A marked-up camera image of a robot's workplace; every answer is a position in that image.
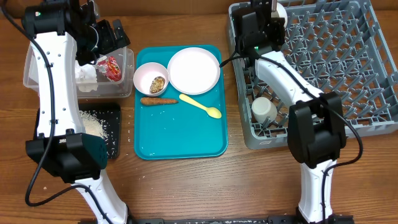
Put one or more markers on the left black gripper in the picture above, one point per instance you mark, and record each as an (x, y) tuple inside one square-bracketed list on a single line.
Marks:
[(111, 43)]

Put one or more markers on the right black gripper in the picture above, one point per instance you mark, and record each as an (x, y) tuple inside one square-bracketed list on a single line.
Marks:
[(277, 30)]

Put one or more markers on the red snack wrapper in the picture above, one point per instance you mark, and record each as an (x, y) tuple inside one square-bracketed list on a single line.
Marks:
[(109, 67)]

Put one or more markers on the white rice bowl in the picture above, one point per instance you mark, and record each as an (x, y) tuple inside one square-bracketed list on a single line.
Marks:
[(280, 13)]

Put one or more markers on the white tissue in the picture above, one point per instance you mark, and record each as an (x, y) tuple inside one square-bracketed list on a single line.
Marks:
[(85, 77)]

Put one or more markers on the small pink bowl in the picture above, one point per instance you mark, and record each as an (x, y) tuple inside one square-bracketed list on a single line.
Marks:
[(146, 74)]

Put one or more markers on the white plastic cup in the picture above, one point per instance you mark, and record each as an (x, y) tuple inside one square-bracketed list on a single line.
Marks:
[(263, 108)]

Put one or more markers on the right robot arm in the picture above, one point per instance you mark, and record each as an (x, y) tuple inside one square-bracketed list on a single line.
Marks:
[(316, 129)]

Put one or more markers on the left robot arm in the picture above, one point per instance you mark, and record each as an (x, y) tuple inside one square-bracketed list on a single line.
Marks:
[(64, 34)]

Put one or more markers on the grey dishwasher rack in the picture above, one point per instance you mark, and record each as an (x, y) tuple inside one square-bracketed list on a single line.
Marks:
[(336, 46)]

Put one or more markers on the clear plastic bin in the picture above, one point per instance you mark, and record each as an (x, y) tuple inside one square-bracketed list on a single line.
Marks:
[(109, 89)]

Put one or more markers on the brown food scraps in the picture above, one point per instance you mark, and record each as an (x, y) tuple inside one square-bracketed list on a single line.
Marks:
[(157, 85)]

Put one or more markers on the orange carrot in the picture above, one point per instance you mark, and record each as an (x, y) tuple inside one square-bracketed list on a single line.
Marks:
[(153, 101)]

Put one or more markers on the large pink plate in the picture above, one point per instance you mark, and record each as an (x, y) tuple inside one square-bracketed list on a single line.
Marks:
[(193, 71)]

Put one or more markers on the black plastic tray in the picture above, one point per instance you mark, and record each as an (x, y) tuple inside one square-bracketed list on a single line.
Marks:
[(111, 114)]

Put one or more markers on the white rice pile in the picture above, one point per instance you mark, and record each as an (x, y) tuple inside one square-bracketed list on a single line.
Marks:
[(93, 125)]

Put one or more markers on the yellow plastic spoon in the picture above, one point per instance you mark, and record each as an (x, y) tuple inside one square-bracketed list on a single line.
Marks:
[(211, 111)]

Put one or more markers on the teal serving tray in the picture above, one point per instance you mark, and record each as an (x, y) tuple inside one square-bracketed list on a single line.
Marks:
[(181, 131)]

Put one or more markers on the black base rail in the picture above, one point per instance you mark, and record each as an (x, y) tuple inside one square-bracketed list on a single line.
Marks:
[(281, 219)]

